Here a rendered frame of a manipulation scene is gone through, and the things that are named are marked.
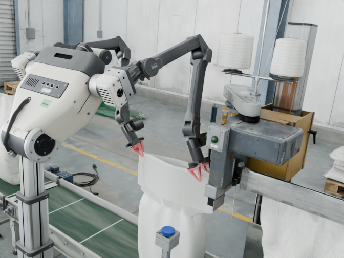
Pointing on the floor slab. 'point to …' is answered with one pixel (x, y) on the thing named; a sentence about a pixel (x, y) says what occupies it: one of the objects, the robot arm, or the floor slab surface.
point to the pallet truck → (115, 110)
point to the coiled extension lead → (88, 181)
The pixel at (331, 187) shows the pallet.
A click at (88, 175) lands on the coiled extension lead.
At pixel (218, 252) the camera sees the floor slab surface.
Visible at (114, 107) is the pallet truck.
